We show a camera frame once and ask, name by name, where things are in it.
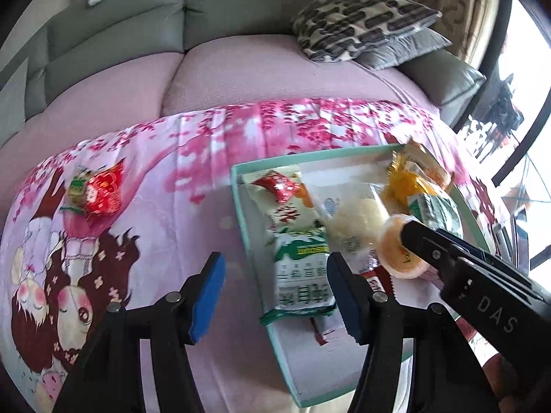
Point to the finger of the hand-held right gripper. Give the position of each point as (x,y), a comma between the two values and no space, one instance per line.
(430,241)

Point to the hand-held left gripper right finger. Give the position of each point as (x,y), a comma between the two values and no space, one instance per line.
(348,301)

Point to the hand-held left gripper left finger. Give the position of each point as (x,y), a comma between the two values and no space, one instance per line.
(206,297)

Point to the small green white biscuit packet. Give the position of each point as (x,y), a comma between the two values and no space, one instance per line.
(437,213)

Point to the orange jelly cup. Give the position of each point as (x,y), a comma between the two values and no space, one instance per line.
(396,249)

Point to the brown milk biscuit packet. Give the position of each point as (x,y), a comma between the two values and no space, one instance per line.
(381,283)

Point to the large green white biscuit packet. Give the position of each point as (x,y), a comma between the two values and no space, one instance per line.
(297,271)

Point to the teal cardboard box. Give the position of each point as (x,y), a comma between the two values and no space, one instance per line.
(301,361)

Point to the round bread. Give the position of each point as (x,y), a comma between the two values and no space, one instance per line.
(348,219)

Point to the beige cake packet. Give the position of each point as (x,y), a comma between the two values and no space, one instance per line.
(426,163)

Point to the printed cartoon blanket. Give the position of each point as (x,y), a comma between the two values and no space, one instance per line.
(172,223)

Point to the white red green snack packet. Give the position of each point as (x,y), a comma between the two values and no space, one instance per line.
(280,206)

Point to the small green snack packet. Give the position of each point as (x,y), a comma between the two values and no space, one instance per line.
(77,187)

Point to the plain grey cushion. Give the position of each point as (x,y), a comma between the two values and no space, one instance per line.
(409,49)

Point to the pink sofa cover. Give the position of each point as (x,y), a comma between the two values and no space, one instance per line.
(258,77)

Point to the black patterned cushion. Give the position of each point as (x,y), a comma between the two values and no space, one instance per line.
(357,21)

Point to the beige patterned curtain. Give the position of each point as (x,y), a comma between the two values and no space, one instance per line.
(452,0)

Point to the grey sofa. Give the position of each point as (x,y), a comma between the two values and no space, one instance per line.
(215,4)

